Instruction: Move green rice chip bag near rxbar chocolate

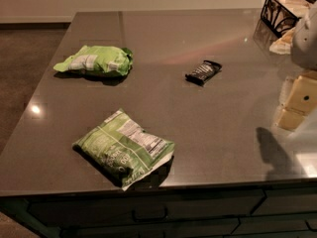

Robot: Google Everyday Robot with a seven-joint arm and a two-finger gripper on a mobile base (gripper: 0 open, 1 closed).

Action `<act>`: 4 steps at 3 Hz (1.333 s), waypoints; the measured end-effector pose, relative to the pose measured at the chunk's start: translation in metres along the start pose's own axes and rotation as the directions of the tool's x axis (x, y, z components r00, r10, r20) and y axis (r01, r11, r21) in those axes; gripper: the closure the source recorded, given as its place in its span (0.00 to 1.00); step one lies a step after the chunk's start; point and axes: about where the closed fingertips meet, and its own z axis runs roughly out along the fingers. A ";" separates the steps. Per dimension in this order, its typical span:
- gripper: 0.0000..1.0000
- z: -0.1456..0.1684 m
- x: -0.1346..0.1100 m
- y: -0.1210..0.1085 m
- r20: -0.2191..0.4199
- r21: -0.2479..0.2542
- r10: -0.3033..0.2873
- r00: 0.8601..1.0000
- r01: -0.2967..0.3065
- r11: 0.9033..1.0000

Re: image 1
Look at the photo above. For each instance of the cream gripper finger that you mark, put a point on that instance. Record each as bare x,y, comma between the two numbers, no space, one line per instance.
298,98

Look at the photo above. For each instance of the light green rice chip bag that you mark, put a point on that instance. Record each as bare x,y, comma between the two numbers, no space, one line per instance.
98,61

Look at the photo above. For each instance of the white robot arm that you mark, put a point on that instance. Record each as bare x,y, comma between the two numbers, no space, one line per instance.
300,42

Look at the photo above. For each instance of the black rxbar chocolate bar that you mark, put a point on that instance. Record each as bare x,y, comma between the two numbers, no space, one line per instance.
204,72

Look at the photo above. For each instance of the dark green chip bag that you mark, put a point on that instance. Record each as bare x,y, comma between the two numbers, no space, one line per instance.
122,148

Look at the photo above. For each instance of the dark cabinet drawers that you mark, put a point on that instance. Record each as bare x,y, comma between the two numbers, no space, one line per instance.
269,212

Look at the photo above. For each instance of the black wire basket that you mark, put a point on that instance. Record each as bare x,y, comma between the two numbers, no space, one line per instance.
282,15

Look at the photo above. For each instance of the black drawer handle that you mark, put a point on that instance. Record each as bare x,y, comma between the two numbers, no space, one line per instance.
143,215

